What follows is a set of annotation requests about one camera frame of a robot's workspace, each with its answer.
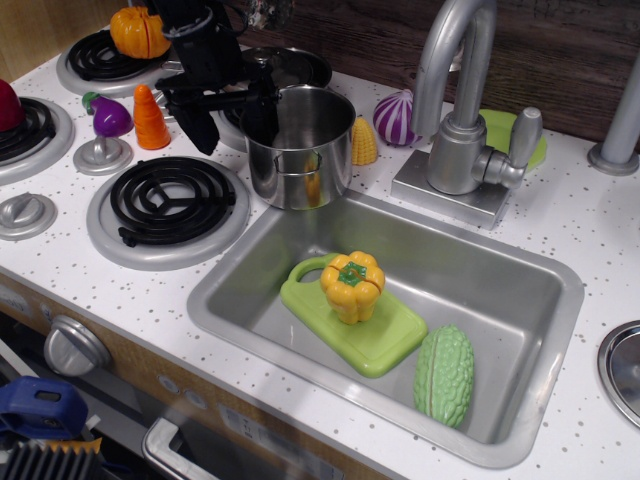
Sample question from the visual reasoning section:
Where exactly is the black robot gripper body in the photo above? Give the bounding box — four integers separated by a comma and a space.
147, 1, 279, 113

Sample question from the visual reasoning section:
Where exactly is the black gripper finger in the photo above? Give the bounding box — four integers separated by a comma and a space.
244, 102, 279, 146
172, 107, 220, 155

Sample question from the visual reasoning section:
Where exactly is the tall stainless steel pot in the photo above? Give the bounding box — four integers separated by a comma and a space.
240, 85, 356, 210

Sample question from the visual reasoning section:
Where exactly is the back right stove burner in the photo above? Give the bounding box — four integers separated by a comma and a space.
211, 111, 247, 153

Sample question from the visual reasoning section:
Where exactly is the front right black stove burner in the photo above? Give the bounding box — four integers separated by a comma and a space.
87, 157, 250, 271

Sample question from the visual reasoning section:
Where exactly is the silver stove knob upper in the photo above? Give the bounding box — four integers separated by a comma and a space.
73, 135, 133, 176

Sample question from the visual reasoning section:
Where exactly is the silver stove knob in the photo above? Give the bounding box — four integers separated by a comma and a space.
73, 135, 133, 176
1, 192, 57, 241

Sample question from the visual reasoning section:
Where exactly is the front left stove burner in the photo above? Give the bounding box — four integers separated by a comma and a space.
1, 97, 75, 186

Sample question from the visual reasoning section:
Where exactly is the silver stove knob lower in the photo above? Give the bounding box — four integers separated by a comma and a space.
1, 192, 57, 241

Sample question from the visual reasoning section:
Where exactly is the orange toy carrot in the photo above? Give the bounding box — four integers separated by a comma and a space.
133, 84, 171, 150

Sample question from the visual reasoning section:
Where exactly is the steel saucepan with lid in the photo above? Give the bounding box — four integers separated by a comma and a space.
242, 47, 333, 89

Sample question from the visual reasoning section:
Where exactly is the hanging speckled object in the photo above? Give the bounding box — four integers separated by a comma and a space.
246, 0, 295, 31

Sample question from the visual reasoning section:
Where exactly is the orange toy pumpkin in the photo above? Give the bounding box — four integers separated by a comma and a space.
110, 6, 171, 60

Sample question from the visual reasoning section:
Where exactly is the purple toy eggplant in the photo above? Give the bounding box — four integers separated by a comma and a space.
82, 92, 134, 138

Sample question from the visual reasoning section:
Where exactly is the yellow toy corn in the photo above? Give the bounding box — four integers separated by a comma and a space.
352, 117, 378, 166

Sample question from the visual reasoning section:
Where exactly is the purple striped toy onion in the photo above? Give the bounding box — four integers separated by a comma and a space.
373, 89, 422, 146

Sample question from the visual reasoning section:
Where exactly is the yellow toy bell pepper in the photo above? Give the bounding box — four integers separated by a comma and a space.
320, 251, 386, 325

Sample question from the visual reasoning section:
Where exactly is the red toy vegetable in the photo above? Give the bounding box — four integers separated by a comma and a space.
0, 79, 26, 133

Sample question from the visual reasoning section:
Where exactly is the silver toy faucet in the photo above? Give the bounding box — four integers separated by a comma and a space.
391, 0, 543, 229

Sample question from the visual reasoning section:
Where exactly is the green plastic plate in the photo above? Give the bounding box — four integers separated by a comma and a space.
479, 109, 547, 171

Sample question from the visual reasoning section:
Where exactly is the green plastic cutting board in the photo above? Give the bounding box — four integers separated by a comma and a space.
280, 254, 428, 378

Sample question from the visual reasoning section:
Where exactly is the silver oven dial knob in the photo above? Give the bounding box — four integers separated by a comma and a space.
44, 315, 111, 377

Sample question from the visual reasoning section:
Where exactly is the green toy bitter gourd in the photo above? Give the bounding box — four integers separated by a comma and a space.
413, 324, 475, 428

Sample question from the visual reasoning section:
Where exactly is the silver metal sink basin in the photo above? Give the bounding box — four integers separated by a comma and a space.
187, 192, 584, 468

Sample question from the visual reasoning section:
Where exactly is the blue plastic clamp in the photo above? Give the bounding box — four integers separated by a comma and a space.
1, 376, 88, 440

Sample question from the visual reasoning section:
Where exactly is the black ribbed block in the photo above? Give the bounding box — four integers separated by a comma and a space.
1, 442, 107, 480

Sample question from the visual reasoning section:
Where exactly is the silver round bowl rim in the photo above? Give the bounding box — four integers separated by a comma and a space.
597, 320, 639, 427

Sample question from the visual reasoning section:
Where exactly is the silver oven door handle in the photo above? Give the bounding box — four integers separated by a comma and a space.
141, 417, 237, 479

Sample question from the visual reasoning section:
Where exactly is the silver post with base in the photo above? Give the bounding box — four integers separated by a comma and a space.
587, 58, 639, 176

